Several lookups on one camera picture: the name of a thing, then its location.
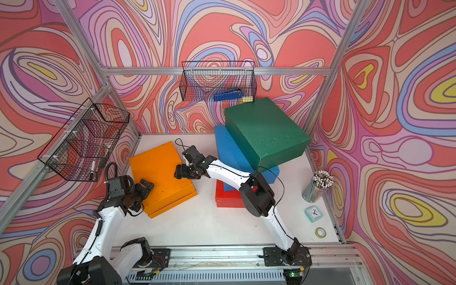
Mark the orange shoebox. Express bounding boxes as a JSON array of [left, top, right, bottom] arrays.
[[129, 142, 197, 219]]

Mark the marker pen in basket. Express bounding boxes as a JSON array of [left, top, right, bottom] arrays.
[[89, 160, 96, 181]]

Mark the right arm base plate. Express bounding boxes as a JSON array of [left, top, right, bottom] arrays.
[[258, 247, 312, 268]]

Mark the red shoebox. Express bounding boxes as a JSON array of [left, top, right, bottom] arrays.
[[215, 180, 245, 209]]

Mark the blue shoebox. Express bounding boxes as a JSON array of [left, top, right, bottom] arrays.
[[214, 125, 280, 193]]

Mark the cup of pencils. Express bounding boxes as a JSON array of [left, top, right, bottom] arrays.
[[303, 170, 334, 203]]

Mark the black wire basket left wall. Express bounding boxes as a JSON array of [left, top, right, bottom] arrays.
[[38, 99, 130, 182]]

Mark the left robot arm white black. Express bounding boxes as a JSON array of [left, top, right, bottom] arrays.
[[57, 162, 154, 285]]

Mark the yellow item in basket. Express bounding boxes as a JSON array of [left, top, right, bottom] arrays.
[[239, 97, 254, 104]]

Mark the black wire basket wall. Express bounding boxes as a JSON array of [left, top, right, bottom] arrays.
[[38, 99, 130, 182], [179, 60, 257, 105]]

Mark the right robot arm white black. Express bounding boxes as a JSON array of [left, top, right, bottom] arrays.
[[174, 146, 301, 266]]

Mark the green shoebox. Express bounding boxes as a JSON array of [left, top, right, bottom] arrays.
[[224, 98, 311, 169]]

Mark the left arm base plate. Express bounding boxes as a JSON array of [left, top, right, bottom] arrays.
[[135, 248, 171, 270]]

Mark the black wire basket back wall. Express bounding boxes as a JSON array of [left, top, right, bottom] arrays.
[[179, 60, 257, 105]]

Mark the blue tool in basket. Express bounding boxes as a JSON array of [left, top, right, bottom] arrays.
[[213, 88, 244, 102]]

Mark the small teal clock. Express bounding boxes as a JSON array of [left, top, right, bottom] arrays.
[[305, 205, 324, 223]]

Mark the aluminium front rail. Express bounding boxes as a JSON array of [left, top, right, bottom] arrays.
[[110, 244, 372, 285]]

